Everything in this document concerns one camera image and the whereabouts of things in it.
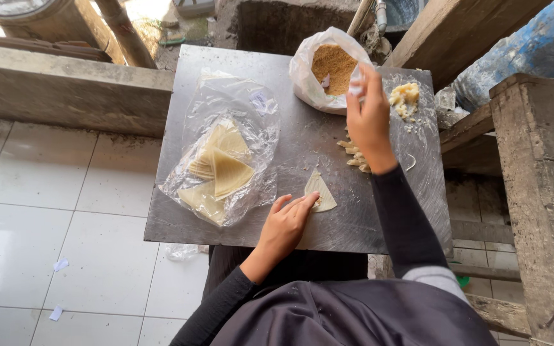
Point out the white plastic bag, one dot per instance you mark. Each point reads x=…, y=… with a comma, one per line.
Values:
x=306, y=81

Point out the white rubber band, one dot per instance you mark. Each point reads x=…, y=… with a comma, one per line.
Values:
x=411, y=162

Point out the thick wooden beam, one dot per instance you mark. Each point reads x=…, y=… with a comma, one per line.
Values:
x=455, y=33

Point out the concrete ledge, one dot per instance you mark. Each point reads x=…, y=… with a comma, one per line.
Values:
x=65, y=89

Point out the row of folded pastry pieces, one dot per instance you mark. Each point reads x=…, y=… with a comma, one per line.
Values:
x=354, y=156

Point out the white paper scrap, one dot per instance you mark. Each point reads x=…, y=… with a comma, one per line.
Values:
x=56, y=313
x=60, y=264

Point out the person's left hand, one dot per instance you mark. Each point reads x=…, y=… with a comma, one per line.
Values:
x=282, y=233

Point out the triangular pastry wrapper sheet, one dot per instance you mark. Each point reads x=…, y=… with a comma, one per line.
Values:
x=325, y=194

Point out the wooden stick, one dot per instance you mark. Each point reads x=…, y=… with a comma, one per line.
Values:
x=359, y=18

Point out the small white scoop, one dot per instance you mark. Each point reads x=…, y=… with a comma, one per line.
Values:
x=325, y=80

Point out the person's left fingers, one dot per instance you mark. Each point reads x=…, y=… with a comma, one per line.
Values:
x=306, y=203

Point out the bamboo pole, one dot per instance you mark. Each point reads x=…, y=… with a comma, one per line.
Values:
x=125, y=31

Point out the wooden drum with grey lid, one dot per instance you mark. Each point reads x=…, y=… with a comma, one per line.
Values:
x=41, y=19

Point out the wooden planks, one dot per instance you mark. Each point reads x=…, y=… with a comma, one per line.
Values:
x=36, y=48

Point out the green plastic object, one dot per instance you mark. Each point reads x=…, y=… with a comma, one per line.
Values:
x=462, y=279

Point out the yellow mashed filling pile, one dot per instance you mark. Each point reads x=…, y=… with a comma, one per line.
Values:
x=405, y=98

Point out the person's right hand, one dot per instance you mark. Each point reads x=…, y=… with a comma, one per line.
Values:
x=371, y=125

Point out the grey pipe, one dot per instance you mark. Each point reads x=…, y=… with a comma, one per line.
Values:
x=381, y=14

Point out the stack of pastry wrappers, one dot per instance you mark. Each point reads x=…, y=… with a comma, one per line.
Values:
x=221, y=168

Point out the person's dark garment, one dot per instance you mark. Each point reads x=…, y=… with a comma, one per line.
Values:
x=354, y=312

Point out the clear plastic scrap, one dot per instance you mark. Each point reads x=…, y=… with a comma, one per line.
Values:
x=181, y=251

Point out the brown crumbs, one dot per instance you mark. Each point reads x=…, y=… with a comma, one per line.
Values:
x=337, y=67

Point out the concrete basin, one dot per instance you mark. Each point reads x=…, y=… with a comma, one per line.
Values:
x=296, y=24

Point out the clear crumpled plastic bag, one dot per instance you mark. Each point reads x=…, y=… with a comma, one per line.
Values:
x=238, y=120

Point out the weathered wooden post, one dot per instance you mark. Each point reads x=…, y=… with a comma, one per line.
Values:
x=541, y=206

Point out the blue barrel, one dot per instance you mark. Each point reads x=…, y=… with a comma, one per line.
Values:
x=536, y=53

